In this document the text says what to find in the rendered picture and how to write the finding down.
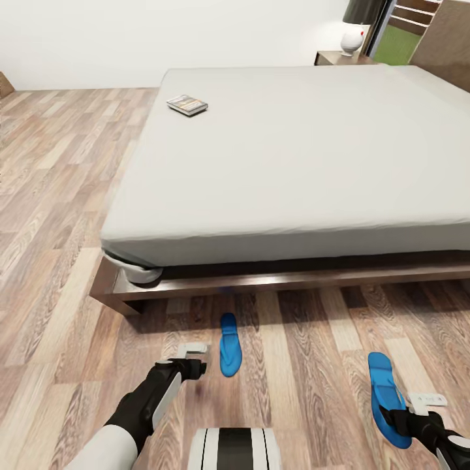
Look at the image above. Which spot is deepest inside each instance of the hardback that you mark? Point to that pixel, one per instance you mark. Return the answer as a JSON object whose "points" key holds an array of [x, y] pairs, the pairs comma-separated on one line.
{"points": [[187, 105]]}

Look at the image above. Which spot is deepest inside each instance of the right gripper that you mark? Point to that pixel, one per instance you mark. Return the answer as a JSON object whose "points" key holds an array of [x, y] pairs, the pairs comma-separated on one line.
{"points": [[409, 424]]}

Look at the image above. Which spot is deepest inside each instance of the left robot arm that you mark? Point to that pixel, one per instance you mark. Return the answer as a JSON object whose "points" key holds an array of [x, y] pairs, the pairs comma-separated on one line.
{"points": [[117, 445]]}

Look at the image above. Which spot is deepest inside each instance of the sandal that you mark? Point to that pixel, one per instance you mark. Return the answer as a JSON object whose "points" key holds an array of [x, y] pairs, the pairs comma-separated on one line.
{"points": [[383, 392], [231, 352]]}

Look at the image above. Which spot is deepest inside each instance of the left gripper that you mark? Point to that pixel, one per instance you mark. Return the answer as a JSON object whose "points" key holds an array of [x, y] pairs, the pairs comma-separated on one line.
{"points": [[193, 368]]}

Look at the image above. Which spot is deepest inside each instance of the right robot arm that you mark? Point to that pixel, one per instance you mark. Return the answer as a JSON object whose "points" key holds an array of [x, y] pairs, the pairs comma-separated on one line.
{"points": [[451, 449]]}

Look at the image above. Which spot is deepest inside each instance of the fixed window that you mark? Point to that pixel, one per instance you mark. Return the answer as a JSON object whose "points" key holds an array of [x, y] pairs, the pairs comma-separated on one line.
{"points": [[398, 30]]}

